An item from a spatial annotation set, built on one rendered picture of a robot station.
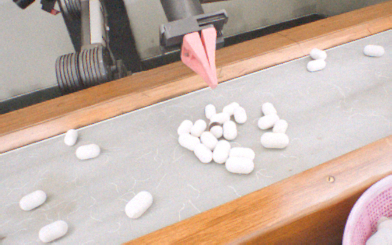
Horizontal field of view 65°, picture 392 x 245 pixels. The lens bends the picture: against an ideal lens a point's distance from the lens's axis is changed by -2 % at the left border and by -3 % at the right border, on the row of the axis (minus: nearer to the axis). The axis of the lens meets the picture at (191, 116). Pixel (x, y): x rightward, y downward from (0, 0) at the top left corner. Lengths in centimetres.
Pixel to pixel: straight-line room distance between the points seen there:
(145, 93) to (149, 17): 193
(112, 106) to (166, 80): 12
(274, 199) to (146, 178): 18
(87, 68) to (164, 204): 48
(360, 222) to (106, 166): 34
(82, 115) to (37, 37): 195
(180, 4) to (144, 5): 202
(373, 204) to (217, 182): 18
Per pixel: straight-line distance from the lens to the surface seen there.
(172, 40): 45
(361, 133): 50
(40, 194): 48
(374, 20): 86
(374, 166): 41
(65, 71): 82
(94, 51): 83
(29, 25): 252
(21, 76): 265
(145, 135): 53
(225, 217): 35
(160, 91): 62
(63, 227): 42
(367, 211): 38
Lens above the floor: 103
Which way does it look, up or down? 32 degrees down
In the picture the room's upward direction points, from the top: 11 degrees counter-clockwise
